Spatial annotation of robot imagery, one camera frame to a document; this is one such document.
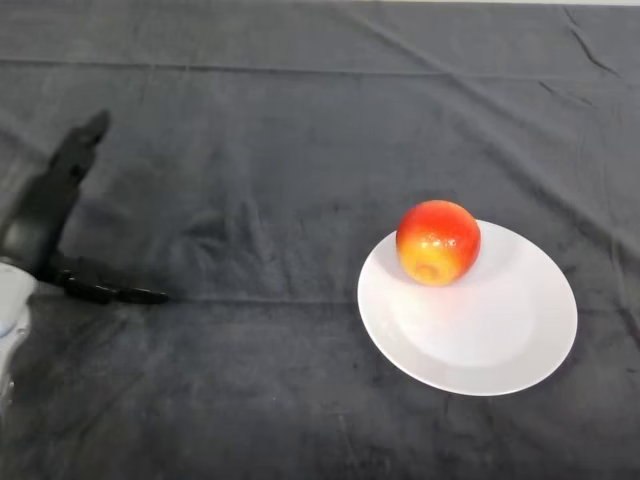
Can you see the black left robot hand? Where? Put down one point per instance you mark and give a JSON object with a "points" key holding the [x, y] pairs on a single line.
{"points": [[50, 220]]}

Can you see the red yellow apple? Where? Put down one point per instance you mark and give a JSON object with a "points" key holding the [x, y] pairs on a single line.
{"points": [[438, 242]]}

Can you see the white round plate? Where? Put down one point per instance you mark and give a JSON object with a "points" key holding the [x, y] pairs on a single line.
{"points": [[470, 330]]}

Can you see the black cloth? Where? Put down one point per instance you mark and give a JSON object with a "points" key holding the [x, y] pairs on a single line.
{"points": [[300, 125]]}

